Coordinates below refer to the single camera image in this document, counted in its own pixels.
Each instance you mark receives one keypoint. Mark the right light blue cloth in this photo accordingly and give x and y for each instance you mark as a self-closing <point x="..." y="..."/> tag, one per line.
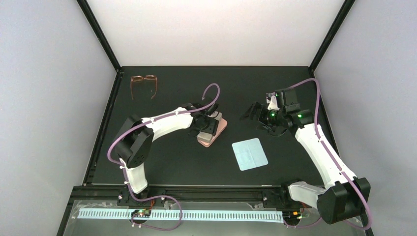
<point x="249" y="154"/>

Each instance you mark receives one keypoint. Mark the white slotted cable duct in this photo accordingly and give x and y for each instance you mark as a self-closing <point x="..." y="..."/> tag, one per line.
<point x="184" y="215"/>

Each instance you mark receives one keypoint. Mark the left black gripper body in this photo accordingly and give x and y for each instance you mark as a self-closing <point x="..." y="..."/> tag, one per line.
<point x="206" y="128"/>

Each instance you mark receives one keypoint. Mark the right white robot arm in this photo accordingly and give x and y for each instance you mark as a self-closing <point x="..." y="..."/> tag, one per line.
<point x="344" y="195"/>

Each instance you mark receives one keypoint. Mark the left circuit board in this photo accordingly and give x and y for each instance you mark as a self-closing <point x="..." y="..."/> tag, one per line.
<point x="141" y="213"/>

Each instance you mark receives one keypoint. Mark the brown translucent sunglasses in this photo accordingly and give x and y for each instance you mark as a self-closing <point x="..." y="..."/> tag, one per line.
<point x="144" y="81"/>

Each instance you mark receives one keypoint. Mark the black aluminium frame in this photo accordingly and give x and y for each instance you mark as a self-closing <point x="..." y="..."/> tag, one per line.
<point x="210" y="179"/>

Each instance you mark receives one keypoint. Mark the pink glasses case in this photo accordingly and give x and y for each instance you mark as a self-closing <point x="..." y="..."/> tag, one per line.
<point x="204" y="139"/>

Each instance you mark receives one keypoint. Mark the circuit board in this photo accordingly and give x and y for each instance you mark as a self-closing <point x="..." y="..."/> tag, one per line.
<point x="295" y="215"/>
<point x="141" y="213"/>

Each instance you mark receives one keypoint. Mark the right circuit board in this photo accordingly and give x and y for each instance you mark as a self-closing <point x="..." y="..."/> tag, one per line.
<point x="295" y="215"/>

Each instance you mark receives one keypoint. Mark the grey glasses case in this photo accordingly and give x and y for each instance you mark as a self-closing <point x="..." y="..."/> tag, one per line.
<point x="209" y="131"/>

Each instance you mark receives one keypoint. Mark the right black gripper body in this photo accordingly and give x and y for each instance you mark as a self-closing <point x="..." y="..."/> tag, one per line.
<point x="270" y="120"/>

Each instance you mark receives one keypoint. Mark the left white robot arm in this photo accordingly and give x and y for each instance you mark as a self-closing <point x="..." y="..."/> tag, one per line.
<point x="133" y="142"/>

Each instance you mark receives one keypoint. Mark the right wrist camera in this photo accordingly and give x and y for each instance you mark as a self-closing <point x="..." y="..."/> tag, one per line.
<point x="272" y="104"/>

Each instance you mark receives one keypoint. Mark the clear plastic sheet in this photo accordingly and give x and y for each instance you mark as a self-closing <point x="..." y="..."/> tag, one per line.
<point x="117" y="227"/>

